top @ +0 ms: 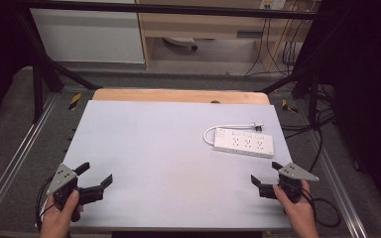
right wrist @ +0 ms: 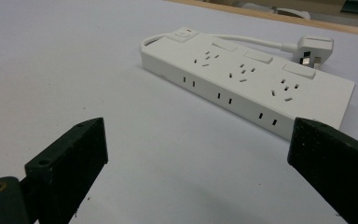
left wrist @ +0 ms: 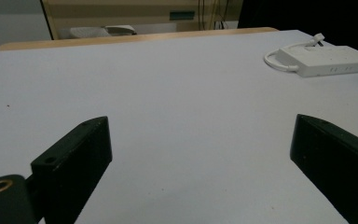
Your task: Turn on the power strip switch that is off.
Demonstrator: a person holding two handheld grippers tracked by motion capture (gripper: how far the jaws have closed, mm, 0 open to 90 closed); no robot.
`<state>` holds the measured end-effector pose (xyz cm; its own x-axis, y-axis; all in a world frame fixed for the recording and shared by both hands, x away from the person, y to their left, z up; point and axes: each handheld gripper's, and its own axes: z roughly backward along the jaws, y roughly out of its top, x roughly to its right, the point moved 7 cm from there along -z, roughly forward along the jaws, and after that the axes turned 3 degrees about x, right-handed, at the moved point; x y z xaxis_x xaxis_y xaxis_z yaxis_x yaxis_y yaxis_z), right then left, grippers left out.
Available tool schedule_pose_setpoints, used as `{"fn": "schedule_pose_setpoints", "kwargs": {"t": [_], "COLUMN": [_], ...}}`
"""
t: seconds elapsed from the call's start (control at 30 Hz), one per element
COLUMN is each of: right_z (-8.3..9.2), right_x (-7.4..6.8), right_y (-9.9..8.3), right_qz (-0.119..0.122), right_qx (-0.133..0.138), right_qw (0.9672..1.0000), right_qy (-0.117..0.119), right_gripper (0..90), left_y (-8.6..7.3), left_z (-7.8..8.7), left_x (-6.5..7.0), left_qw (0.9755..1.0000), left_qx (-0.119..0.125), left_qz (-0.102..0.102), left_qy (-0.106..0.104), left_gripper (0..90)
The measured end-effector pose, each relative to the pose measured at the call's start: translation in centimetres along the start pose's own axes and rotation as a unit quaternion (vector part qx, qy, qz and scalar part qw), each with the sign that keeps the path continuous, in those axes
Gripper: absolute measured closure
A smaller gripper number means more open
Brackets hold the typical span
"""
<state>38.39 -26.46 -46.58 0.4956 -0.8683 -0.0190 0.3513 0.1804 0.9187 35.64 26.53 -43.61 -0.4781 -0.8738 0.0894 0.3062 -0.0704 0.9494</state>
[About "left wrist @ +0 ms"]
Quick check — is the white cloth bundle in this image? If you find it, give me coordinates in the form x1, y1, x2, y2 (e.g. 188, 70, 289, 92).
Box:
69, 24, 138, 39

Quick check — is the beige cabinet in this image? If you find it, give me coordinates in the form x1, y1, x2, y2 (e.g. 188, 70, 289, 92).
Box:
40, 0, 244, 41

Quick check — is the white plug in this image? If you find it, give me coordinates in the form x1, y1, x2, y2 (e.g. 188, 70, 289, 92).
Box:
308, 33, 326, 49

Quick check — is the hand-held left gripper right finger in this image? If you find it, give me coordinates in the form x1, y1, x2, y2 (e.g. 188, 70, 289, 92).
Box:
289, 113, 358, 224

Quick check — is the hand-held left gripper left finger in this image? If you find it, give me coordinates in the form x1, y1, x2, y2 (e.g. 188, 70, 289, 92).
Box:
30, 116, 114, 224

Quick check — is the white power cable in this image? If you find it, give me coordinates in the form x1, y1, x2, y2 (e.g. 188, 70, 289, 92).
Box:
263, 41, 311, 73

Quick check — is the white power strip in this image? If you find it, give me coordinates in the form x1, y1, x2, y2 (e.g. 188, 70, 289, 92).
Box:
275, 45, 358, 78

